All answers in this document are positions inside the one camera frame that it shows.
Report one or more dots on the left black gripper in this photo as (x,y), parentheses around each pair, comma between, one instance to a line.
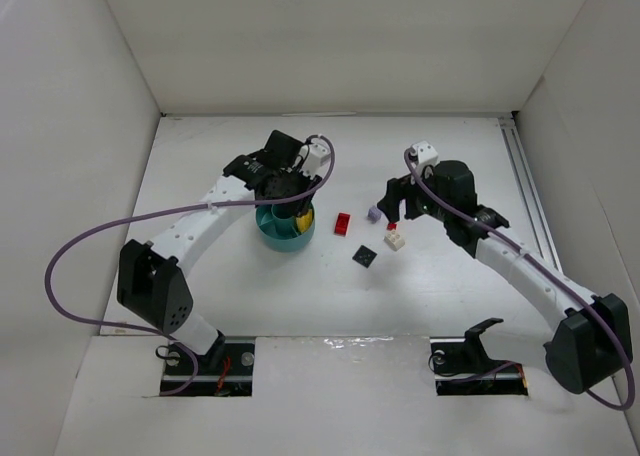
(288,196)

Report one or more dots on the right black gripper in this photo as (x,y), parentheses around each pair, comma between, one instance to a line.
(403,199)

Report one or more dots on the long yellow lego plate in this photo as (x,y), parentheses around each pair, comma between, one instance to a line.
(304,222)

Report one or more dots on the white lego brick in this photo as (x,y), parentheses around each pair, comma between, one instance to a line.
(394,240)

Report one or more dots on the black square lego plate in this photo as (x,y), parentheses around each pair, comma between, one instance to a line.
(364,256)

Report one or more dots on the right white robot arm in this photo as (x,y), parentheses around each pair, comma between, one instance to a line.
(591,337)

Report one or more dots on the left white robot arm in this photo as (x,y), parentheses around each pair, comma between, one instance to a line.
(152,275)

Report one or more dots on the lilac lego brick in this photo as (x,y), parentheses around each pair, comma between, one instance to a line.
(374,214)

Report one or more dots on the teal divided round container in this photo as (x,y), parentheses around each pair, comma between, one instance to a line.
(278,231)

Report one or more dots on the red curved lego brick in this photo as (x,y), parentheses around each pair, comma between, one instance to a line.
(342,224)

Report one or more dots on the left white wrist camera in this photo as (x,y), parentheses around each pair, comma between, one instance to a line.
(312,155)

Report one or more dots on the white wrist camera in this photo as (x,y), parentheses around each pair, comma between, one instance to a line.
(423,158)
(312,155)

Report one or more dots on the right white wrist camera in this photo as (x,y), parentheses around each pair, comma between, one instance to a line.
(423,158)

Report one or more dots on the aluminium side rail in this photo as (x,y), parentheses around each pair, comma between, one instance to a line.
(525,181)

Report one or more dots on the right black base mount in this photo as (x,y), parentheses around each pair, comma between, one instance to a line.
(462,367)

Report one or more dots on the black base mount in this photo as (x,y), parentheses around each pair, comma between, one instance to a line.
(231,377)
(462,367)

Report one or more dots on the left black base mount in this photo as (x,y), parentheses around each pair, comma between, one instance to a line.
(231,377)

